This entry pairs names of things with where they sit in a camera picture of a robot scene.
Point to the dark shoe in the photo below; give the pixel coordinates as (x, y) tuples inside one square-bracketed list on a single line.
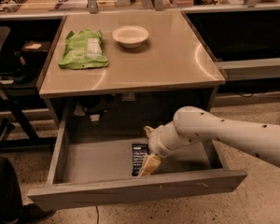
[(31, 214)]

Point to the person's dark trouser leg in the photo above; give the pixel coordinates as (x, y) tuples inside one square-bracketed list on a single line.
[(10, 193)]

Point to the black coiled tool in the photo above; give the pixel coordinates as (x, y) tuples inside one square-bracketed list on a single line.
[(13, 5)]

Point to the grey counter cabinet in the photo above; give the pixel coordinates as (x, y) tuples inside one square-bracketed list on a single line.
[(172, 58)]

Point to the dark blue rxbar wrapper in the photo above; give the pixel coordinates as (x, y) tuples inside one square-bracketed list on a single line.
[(139, 153)]

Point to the grey open drawer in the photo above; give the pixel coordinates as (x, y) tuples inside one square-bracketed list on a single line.
[(92, 164)]

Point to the white paper bowl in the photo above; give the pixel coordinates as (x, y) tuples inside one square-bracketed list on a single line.
[(130, 36)]

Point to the green snack bag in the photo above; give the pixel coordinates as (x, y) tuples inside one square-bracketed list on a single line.
[(83, 50)]

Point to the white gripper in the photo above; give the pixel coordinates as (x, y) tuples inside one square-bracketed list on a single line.
[(154, 145)]

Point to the black box on shelf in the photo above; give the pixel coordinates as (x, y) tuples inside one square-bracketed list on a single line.
[(35, 51)]

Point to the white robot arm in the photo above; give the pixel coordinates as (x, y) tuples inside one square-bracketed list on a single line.
[(191, 125)]

